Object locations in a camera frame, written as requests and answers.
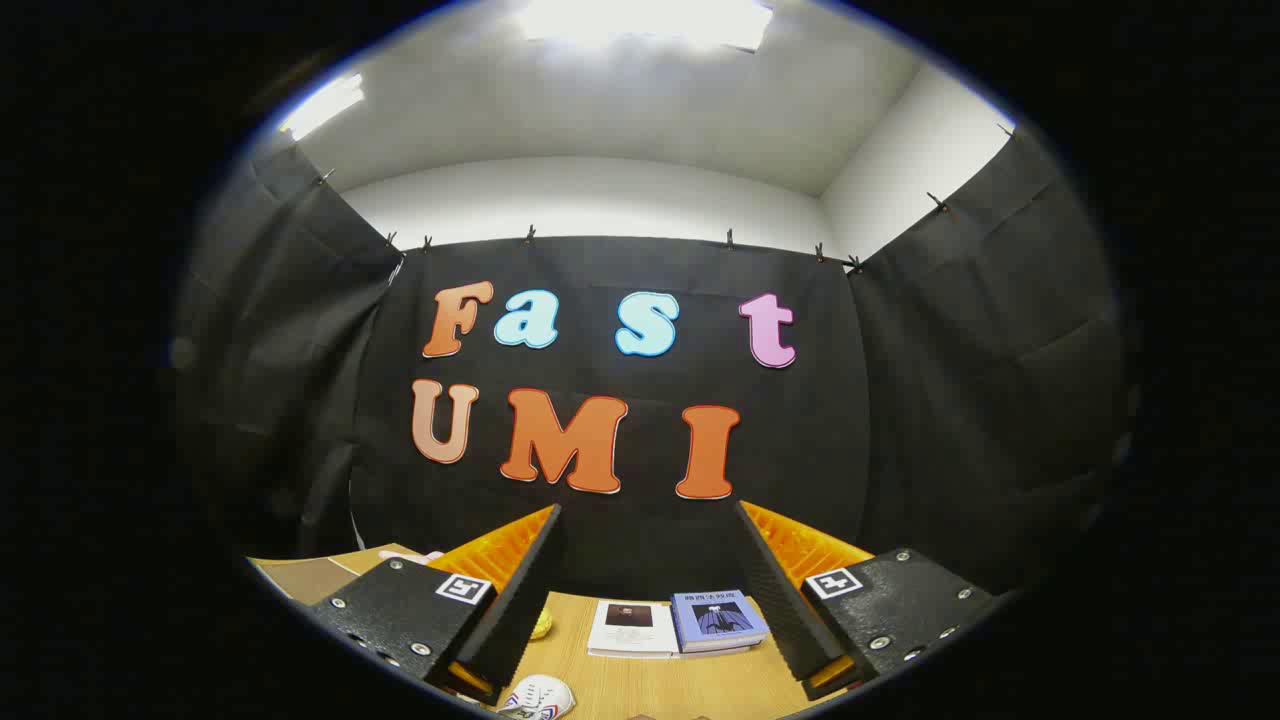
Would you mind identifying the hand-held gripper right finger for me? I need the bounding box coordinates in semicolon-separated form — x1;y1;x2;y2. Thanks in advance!
735;500;1001;701

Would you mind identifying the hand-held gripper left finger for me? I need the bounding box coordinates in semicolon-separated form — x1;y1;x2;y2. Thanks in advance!
305;503;563;706

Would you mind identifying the white shoe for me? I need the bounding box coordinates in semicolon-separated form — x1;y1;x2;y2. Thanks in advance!
497;675;577;720

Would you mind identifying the blue book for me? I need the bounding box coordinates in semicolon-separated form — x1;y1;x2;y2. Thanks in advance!
670;590;771;654

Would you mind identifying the white book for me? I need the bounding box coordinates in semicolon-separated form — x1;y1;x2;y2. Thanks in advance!
587;598;681;659

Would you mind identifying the black backdrop cloth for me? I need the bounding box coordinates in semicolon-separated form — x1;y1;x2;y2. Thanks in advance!
170;125;1136;601

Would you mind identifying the row of black cloth clips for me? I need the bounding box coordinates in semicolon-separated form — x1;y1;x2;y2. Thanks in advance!
318;125;1016;276

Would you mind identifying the small ceiling light panel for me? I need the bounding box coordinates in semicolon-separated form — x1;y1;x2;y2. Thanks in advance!
280;72;366;141

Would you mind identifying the large ceiling light panel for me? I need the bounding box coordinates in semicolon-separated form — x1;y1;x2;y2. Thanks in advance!
515;0;776;51

